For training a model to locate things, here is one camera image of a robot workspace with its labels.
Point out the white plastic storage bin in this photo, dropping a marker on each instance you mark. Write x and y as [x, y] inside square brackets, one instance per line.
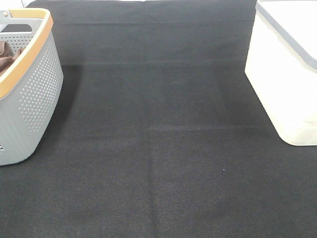
[281, 66]

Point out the grey perforated laundry basket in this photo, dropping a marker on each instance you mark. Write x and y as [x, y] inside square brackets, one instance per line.
[30, 88]

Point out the black table cloth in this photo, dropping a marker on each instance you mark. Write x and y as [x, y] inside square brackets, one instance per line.
[158, 132]

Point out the brown towels in basket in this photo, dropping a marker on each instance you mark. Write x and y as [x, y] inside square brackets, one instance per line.
[6, 59]

